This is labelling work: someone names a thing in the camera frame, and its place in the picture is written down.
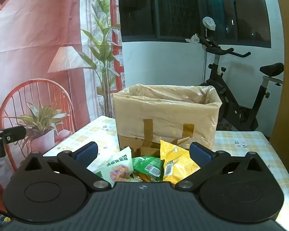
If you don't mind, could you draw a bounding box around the cardboard box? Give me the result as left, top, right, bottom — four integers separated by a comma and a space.
113, 84, 222, 158

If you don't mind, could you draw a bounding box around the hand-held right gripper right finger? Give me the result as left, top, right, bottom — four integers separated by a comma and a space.
175, 141, 267, 193

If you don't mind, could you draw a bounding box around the checked floral tablecloth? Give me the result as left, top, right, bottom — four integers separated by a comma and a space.
43, 115, 289, 222

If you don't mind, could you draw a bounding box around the white plastic bag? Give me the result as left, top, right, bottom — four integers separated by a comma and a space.
202, 17, 216, 31

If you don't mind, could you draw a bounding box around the black exercise bike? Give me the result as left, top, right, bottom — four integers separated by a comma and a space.
199, 35, 285, 132

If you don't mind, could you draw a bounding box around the printed backdrop cloth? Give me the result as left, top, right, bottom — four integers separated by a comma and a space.
0, 0, 126, 190

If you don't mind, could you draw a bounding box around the white snack packet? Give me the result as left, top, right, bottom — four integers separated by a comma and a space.
87, 146, 134, 187

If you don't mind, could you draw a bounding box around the teal patterned cloth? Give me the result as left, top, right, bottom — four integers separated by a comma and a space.
0, 215, 11, 231

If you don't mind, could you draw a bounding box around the green snack packet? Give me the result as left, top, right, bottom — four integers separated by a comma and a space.
131, 156, 164, 182

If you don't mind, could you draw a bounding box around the clear plastic liner bag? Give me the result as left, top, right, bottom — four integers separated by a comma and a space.
113, 84, 222, 150

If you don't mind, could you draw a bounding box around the yellow snack packet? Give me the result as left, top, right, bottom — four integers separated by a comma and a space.
160, 140, 201, 184

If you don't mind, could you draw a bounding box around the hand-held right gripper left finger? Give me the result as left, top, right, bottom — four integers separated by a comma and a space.
21, 141, 112, 193

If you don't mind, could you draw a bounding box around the dark window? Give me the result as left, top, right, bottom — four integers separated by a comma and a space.
118, 0, 272, 49

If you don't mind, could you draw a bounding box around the crumpled clear plastic wrap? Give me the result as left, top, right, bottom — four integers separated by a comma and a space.
185, 34, 201, 44

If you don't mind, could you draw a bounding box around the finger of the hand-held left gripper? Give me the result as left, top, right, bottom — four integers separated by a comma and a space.
0, 126, 27, 145

